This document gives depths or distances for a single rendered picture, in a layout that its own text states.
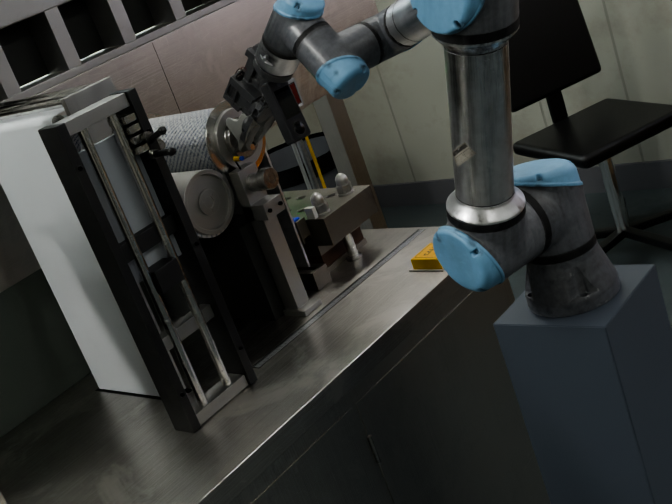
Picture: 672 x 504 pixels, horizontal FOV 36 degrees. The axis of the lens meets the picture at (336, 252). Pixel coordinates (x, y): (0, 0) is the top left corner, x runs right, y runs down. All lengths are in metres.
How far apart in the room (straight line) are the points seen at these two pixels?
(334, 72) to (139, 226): 0.39
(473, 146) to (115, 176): 0.57
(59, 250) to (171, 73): 0.58
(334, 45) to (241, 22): 0.81
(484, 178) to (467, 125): 0.09
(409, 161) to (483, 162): 3.67
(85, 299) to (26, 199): 0.20
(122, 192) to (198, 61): 0.74
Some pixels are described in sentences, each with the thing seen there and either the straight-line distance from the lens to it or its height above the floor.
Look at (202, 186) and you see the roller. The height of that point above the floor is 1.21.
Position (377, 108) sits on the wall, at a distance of 5.08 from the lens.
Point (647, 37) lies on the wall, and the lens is 4.30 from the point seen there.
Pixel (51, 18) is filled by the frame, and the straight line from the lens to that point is 2.15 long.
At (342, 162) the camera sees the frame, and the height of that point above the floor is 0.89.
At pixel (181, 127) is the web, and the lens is 1.98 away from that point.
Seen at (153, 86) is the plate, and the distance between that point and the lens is 2.25.
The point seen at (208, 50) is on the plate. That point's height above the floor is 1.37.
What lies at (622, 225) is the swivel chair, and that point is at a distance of 3.93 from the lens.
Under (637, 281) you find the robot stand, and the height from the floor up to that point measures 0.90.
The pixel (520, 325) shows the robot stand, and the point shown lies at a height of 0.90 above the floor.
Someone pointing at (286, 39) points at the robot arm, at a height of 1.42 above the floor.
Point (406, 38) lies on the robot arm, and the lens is 1.68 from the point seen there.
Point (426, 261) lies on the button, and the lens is 1.96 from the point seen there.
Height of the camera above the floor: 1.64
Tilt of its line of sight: 19 degrees down
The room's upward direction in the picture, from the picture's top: 20 degrees counter-clockwise
